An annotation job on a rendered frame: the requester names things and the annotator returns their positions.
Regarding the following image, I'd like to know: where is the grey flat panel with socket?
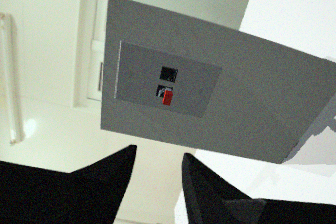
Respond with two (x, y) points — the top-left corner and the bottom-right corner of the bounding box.
(100, 0), (336, 164)

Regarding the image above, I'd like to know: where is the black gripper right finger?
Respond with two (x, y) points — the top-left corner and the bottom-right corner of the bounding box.
(181, 153), (336, 224)

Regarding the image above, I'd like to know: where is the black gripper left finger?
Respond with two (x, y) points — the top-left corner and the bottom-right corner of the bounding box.
(0, 144), (137, 224)

